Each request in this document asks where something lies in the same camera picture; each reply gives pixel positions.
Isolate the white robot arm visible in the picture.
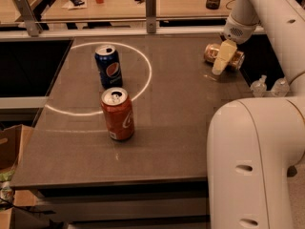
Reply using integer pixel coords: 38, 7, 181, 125
207, 0, 305, 229

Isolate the red Coca-Cola can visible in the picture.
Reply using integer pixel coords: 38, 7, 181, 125
101, 87, 134, 141

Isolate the metal divider bracket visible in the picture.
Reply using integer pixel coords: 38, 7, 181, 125
13, 0, 42, 37
145, 0, 156, 33

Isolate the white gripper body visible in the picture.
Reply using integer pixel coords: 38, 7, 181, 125
223, 14, 258, 44

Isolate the clear plastic bottle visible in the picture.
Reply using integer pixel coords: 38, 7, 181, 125
250, 75, 267, 97
271, 77, 290, 97

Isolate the white drawer cabinet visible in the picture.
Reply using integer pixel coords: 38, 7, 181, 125
30, 181, 211, 229

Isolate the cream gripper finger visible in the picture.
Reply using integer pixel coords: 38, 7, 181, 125
212, 39, 237, 75

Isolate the blue Pepsi can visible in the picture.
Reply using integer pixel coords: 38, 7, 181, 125
94, 45, 123, 89

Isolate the orange-gold soda can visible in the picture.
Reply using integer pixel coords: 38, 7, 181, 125
204, 43, 245, 72

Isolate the brown cardboard box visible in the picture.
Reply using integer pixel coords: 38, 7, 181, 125
0, 125, 33, 173

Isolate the left metal divider bracket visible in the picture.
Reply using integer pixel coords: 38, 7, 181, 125
13, 0, 42, 37

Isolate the middle metal divider bracket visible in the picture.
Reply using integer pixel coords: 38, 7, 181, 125
145, 0, 156, 33

